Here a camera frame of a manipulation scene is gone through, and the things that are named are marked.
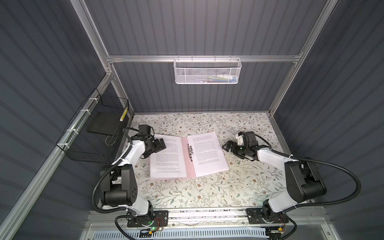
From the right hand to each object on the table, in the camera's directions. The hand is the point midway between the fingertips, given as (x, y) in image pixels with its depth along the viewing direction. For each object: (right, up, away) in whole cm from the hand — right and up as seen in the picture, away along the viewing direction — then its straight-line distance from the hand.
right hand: (229, 150), depth 93 cm
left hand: (-44, +1, -2) cm, 44 cm away
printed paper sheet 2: (-13, -5, +4) cm, 14 cm away
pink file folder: (-26, -5, +4) cm, 27 cm away
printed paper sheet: (-37, -7, -4) cm, 38 cm away
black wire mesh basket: (-71, +11, -19) cm, 75 cm away
